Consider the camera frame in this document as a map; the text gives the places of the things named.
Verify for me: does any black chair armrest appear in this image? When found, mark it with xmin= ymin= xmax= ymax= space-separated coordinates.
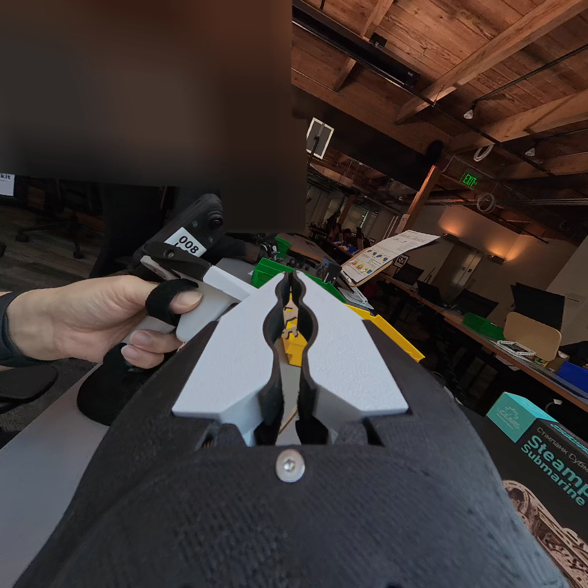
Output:
xmin=0 ymin=365 xmax=58 ymax=414

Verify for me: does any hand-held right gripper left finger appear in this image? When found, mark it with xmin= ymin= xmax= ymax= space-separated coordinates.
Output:
xmin=171 ymin=271 xmax=292 ymax=447

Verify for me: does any green plastic bin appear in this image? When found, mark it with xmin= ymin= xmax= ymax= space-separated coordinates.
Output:
xmin=462 ymin=312 xmax=506 ymax=341
xmin=251 ymin=257 xmax=368 ymax=306

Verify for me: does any grey desk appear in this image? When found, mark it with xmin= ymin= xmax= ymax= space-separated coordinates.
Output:
xmin=0 ymin=257 xmax=373 ymax=588

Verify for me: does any black laptop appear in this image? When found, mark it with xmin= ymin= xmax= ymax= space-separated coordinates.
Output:
xmin=452 ymin=289 xmax=499 ymax=318

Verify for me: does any black office chair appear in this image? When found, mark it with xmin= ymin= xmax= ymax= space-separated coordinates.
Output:
xmin=16 ymin=181 xmax=88 ymax=260

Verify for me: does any black ceiling track rail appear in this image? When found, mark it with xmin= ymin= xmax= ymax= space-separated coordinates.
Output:
xmin=292 ymin=5 xmax=420 ymax=89

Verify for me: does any black and teal puzzle box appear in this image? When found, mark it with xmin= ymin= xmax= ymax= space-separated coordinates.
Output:
xmin=486 ymin=392 xmax=588 ymax=588

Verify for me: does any small black box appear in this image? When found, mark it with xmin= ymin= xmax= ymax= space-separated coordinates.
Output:
xmin=318 ymin=256 xmax=344 ymax=283

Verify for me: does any long wooden workbench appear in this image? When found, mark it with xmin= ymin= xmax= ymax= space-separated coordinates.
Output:
xmin=381 ymin=273 xmax=588 ymax=412

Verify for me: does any black monitor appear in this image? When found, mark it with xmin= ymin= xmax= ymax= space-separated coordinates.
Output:
xmin=511 ymin=282 xmax=566 ymax=319

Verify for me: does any blue plastic bin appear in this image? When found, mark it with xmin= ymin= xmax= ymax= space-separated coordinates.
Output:
xmin=552 ymin=361 xmax=588 ymax=396

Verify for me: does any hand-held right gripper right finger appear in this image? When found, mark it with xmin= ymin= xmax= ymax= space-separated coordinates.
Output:
xmin=294 ymin=271 xmax=410 ymax=446

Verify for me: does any person's left hand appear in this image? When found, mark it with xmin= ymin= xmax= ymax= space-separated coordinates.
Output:
xmin=7 ymin=275 xmax=204 ymax=369

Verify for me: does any white lattice part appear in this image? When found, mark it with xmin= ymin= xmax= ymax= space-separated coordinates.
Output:
xmin=496 ymin=340 xmax=537 ymax=357

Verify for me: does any large yellow plastic bin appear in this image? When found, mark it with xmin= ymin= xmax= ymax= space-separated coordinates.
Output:
xmin=281 ymin=303 xmax=425 ymax=368

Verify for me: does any printed instruction sheet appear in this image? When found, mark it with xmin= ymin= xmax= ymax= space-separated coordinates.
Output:
xmin=341 ymin=231 xmax=443 ymax=286

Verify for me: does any rounded cardboard piece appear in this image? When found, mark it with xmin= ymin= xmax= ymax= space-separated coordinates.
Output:
xmin=503 ymin=311 xmax=562 ymax=362

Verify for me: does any small laser-cut wooden piece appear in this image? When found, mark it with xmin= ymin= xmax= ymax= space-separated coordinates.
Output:
xmin=281 ymin=301 xmax=304 ymax=343

